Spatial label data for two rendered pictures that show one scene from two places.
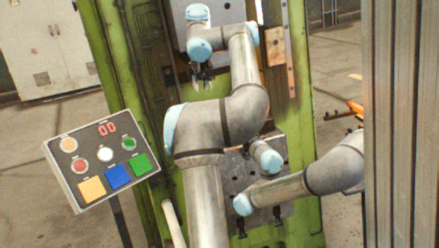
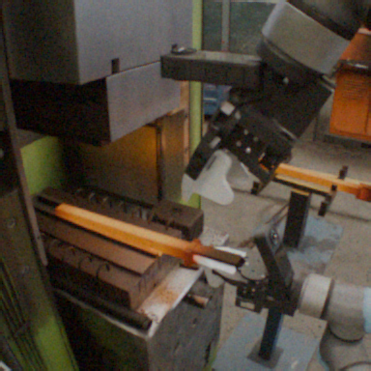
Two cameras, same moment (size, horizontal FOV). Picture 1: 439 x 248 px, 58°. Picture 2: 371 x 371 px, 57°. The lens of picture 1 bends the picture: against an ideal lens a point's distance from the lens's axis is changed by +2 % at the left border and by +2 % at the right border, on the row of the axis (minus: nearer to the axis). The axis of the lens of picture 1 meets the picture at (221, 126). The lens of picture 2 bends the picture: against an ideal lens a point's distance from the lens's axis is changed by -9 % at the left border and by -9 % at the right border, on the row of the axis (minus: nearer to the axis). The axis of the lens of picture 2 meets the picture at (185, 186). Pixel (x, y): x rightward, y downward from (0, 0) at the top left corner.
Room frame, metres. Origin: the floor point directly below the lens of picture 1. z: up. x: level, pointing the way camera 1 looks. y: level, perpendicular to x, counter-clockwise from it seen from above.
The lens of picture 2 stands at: (1.20, 0.35, 1.46)
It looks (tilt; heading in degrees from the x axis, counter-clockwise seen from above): 29 degrees down; 312
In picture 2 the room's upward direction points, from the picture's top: straight up
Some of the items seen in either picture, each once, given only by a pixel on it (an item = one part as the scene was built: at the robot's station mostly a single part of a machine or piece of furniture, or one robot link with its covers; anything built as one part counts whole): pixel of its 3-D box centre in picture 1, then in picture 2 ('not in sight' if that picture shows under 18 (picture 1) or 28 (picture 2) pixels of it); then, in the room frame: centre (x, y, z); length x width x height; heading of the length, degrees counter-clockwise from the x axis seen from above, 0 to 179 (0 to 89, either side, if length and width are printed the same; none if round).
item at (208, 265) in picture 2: not in sight; (214, 274); (1.50, -0.07, 0.99); 0.09 x 0.03 x 0.06; 16
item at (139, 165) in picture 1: (139, 165); not in sight; (1.37, 0.33, 1.01); 0.07 x 0.05 x 0.07; 128
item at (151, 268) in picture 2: not in sight; (81, 239); (1.82, 0.01, 0.96); 0.42 x 0.20 x 0.09; 13
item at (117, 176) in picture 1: (117, 176); not in sight; (1.31, 0.41, 1.01); 0.07 x 0.05 x 0.07; 128
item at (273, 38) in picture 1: (274, 46); (177, 77); (1.81, -0.31, 1.27); 0.09 x 0.02 x 0.17; 103
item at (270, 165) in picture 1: (268, 159); (355, 308); (1.24, -0.15, 1.00); 0.11 x 0.08 x 0.09; 13
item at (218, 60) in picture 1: (204, 49); (58, 84); (1.82, 0.01, 1.32); 0.42 x 0.20 x 0.10; 13
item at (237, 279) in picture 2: not in sight; (236, 273); (1.45, -0.07, 1.02); 0.09 x 0.05 x 0.02; 16
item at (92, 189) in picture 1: (92, 189); not in sight; (1.24, 0.49, 1.01); 0.07 x 0.05 x 0.07; 128
